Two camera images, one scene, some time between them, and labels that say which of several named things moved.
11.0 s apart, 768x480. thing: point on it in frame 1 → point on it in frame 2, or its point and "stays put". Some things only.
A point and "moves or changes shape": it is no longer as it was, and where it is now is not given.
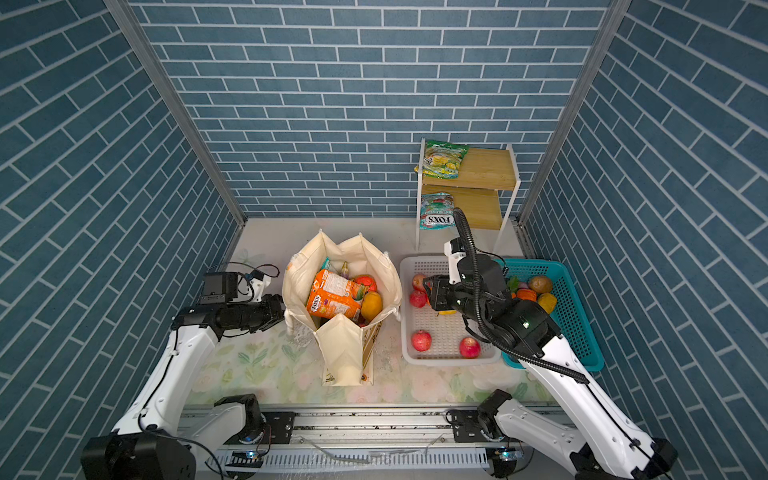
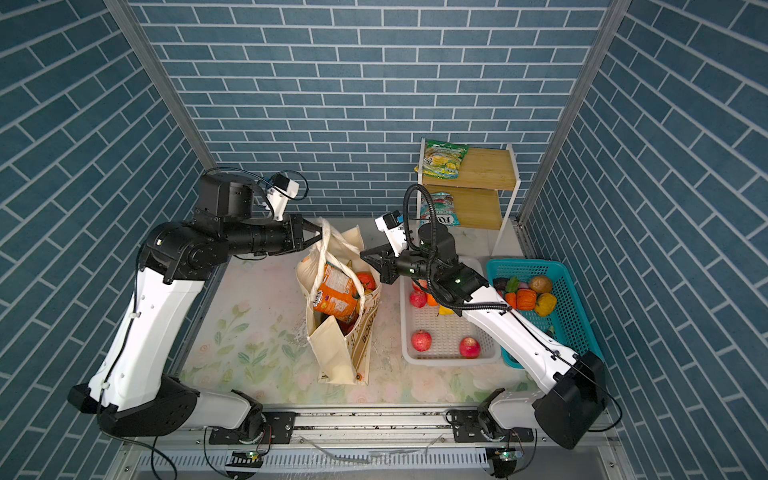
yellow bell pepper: x=547 y=301 stays put
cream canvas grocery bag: x=348 y=347 moves or changes shape
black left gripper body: x=255 y=314 → x=264 y=236
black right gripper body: x=450 y=294 → x=413 y=265
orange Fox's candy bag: x=333 y=294 stays put
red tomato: x=367 y=281 stays put
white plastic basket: x=429 y=337 stays put
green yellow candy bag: x=442 y=160 stays put
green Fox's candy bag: x=437 y=211 stays put
